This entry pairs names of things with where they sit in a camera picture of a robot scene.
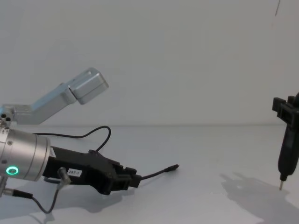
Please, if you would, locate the dark cable with silver plug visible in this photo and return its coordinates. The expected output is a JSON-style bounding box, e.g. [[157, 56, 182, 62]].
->
[[0, 166, 72, 214]]

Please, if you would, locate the black cord with plug end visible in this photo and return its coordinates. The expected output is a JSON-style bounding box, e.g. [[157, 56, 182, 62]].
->
[[139, 164, 180, 181]]

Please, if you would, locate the black pen-shaped power tool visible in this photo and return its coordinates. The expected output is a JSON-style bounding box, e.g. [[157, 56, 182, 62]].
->
[[277, 91, 299, 191]]

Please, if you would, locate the thin dark looped robot cable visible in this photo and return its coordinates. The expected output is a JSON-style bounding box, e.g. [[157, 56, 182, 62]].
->
[[32, 126, 112, 154]]

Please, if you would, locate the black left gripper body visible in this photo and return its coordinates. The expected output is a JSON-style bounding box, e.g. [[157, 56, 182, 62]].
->
[[43, 146, 123, 196]]

